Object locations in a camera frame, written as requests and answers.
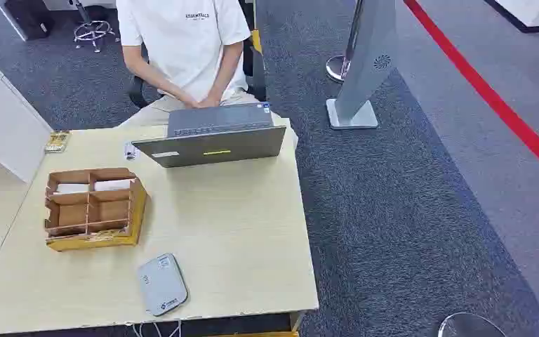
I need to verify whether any yellow patterned packet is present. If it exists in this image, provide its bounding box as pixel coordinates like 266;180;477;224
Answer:
44;131;72;154

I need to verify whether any chrome stanchion base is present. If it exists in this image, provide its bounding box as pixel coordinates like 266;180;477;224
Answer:
437;312;507;337
325;55;350;84

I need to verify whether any wooden card box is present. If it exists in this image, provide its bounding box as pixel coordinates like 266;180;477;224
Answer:
44;167;148;253

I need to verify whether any white card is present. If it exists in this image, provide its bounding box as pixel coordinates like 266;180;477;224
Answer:
93;178;132;192
55;183;90;195

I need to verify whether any grey card reader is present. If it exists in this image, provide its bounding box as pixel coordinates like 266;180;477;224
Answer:
137;253;189;317

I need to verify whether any white platform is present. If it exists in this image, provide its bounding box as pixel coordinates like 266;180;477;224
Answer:
484;0;539;34

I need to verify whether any chrome stool base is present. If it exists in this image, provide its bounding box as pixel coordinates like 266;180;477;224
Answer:
72;0;121;53

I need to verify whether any white cable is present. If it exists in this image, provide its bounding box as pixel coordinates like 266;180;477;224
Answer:
131;319;183;337

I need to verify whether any grey kiosk stand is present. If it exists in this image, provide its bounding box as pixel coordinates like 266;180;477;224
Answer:
326;0;398;130

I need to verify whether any grey laptop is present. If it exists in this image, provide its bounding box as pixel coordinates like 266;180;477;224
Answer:
131;101;288;169

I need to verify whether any black office chair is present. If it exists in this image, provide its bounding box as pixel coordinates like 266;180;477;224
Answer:
127;0;267;110

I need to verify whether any white cabinet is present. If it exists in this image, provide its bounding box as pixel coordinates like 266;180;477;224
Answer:
0;70;53;184

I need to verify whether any person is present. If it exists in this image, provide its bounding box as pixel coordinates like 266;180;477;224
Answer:
114;0;299;149

